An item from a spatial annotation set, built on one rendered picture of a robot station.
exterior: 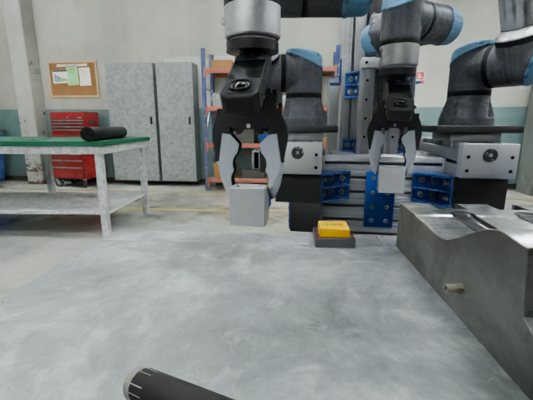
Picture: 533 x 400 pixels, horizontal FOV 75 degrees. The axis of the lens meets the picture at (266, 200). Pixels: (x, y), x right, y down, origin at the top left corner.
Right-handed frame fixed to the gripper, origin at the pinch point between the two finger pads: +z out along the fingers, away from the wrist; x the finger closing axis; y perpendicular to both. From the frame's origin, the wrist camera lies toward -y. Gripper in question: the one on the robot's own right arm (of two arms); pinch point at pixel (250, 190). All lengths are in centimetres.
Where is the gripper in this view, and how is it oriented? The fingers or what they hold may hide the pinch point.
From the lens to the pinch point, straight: 49.7
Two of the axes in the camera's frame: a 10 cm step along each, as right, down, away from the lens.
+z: 0.0, 9.8, 2.2
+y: 1.8, -2.1, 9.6
